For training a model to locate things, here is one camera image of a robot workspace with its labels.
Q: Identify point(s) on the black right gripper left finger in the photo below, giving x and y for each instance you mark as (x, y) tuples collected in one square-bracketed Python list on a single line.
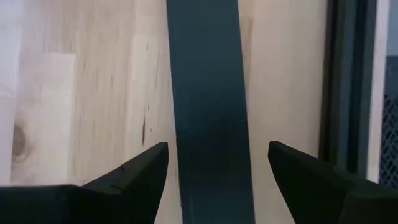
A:
[(93, 205)]

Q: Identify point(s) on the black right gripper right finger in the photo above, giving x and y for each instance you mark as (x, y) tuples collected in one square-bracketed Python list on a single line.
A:
[(326, 199)]

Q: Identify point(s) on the black perforated floor grate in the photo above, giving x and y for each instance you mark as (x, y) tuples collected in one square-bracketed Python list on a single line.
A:
[(390, 140)]

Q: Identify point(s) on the black aluminium table frame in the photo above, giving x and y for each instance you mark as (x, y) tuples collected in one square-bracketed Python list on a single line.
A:
[(348, 93)]

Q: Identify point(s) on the dark flat duct cover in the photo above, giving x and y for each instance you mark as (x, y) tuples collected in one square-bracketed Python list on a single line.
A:
[(208, 93)]

